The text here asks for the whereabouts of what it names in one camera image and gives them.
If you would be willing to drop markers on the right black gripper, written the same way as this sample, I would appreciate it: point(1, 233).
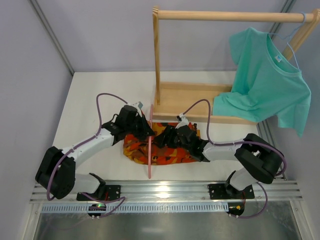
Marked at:
point(170, 135)

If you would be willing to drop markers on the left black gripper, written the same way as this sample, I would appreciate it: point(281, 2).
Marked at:
point(141, 125)

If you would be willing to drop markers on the orange camouflage trousers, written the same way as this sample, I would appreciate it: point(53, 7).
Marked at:
point(137, 150)

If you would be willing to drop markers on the pink plastic hanger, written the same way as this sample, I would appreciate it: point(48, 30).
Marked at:
point(150, 143)

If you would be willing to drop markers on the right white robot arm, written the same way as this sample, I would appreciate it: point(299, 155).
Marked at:
point(260, 161)

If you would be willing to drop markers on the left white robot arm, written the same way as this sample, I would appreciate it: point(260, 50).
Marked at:
point(57, 171)

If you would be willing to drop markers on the wooden clothes rack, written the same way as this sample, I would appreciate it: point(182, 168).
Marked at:
point(172, 98)

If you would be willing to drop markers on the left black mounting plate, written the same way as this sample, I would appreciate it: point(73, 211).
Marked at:
point(112, 192)

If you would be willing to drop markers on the black mounting plate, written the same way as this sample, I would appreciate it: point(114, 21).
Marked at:
point(112, 192)
point(218, 191)

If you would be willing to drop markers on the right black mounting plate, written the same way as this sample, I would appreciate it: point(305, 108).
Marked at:
point(218, 191)

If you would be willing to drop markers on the teal t-shirt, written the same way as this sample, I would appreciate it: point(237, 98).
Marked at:
point(266, 84)

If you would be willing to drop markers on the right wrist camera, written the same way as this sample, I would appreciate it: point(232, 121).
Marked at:
point(182, 121)

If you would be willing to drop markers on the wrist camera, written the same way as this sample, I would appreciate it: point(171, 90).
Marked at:
point(182, 121)
point(138, 105)

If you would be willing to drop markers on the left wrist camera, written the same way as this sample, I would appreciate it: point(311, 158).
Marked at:
point(138, 105)

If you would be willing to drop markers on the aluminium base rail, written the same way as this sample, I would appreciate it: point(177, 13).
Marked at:
point(151, 190)

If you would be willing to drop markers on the slotted cable duct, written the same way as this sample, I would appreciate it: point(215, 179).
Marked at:
point(134, 207)

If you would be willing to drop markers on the light blue wire hanger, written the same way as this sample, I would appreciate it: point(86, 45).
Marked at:
point(289, 37)

